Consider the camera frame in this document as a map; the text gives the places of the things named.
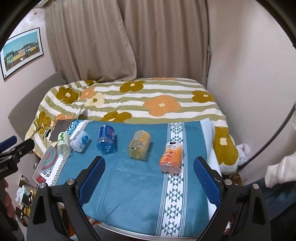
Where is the white translucent plastic cup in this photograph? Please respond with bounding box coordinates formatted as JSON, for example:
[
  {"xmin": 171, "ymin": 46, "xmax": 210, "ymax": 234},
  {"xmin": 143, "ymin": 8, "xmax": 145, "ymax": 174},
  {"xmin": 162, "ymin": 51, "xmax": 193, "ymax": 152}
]
[{"xmin": 70, "ymin": 130, "xmax": 89, "ymax": 153}]

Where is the white sleeved forearm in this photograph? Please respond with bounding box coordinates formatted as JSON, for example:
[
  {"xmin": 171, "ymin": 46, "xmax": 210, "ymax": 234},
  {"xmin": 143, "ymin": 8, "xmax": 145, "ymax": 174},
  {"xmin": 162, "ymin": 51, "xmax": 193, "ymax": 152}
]
[{"xmin": 264, "ymin": 153, "xmax": 296, "ymax": 188}]

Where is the green patterned clear cup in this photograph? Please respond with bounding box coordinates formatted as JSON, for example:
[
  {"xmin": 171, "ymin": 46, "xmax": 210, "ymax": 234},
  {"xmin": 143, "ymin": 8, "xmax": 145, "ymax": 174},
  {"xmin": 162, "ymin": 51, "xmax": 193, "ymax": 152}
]
[{"xmin": 57, "ymin": 132, "xmax": 71, "ymax": 156}]

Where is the blue clear plastic cup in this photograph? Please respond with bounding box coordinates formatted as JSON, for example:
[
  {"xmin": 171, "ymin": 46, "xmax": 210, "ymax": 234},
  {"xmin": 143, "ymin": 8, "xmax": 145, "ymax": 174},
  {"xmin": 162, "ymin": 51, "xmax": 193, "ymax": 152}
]
[{"xmin": 96, "ymin": 125, "xmax": 115, "ymax": 153}]

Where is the orange clear plastic cup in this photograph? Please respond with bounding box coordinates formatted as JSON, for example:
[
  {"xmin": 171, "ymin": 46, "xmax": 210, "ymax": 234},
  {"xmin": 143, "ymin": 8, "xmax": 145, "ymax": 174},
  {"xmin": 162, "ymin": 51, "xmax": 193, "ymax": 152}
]
[{"xmin": 159, "ymin": 141, "xmax": 183, "ymax": 175}]

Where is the yellow clear plastic cup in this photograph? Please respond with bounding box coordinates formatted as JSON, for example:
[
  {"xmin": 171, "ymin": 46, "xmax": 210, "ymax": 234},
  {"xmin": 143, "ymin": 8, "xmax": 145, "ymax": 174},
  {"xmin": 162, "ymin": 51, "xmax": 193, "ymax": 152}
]
[{"xmin": 127, "ymin": 130, "xmax": 151, "ymax": 160}]

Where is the red mandala patterned board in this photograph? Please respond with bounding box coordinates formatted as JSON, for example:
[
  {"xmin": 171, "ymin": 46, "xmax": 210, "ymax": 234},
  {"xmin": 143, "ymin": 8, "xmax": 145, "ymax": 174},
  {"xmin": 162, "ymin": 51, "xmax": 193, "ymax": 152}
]
[{"xmin": 33, "ymin": 146, "xmax": 62, "ymax": 186}]

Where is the white crumpled plastic bag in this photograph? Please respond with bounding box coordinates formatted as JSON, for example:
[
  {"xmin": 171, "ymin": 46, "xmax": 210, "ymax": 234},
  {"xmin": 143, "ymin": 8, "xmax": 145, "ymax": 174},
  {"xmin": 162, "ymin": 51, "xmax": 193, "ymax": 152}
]
[{"xmin": 236, "ymin": 144, "xmax": 250, "ymax": 166}]

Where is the dark grey tablet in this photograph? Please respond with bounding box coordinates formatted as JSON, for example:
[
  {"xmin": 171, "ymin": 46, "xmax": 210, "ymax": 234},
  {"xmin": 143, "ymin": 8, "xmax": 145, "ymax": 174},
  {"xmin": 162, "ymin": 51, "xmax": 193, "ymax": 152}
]
[{"xmin": 49, "ymin": 119, "xmax": 74, "ymax": 142}]

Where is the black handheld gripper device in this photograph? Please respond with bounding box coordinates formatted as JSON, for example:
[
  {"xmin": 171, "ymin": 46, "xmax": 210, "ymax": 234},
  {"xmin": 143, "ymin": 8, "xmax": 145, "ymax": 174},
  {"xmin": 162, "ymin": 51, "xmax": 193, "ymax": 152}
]
[{"xmin": 0, "ymin": 136, "xmax": 35, "ymax": 179}]

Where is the teal patterned towel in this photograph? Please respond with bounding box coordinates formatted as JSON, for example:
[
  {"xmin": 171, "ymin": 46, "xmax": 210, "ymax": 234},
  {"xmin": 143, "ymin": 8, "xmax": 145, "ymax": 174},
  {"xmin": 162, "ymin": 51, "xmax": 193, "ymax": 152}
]
[{"xmin": 49, "ymin": 120, "xmax": 223, "ymax": 238}]

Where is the grey bed headboard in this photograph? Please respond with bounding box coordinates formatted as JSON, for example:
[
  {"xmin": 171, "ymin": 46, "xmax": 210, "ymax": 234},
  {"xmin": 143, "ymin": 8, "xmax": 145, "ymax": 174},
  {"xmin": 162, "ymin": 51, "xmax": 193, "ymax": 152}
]
[{"xmin": 8, "ymin": 72, "xmax": 67, "ymax": 140}]

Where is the floral striped bed quilt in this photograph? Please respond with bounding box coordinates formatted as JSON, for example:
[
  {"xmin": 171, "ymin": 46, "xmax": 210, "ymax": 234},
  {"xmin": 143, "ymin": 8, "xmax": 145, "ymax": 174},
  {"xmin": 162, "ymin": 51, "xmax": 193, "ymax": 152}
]
[{"xmin": 25, "ymin": 77, "xmax": 239, "ymax": 175}]

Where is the framed harbour picture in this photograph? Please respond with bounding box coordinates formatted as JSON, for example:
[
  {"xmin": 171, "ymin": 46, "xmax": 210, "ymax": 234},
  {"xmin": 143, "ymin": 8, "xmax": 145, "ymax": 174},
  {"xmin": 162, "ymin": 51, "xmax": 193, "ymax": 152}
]
[{"xmin": 1, "ymin": 28, "xmax": 44, "ymax": 80}]

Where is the beige curtain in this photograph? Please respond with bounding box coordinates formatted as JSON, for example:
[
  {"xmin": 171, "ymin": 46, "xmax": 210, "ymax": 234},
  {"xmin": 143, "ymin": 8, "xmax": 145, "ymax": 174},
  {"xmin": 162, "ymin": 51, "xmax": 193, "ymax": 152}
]
[{"xmin": 45, "ymin": 1, "xmax": 210, "ymax": 85}]

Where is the black cable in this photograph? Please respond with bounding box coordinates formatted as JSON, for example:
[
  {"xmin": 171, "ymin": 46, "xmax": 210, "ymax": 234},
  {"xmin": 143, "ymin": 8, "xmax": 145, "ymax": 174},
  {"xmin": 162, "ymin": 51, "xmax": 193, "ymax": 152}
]
[{"xmin": 238, "ymin": 105, "xmax": 296, "ymax": 167}]

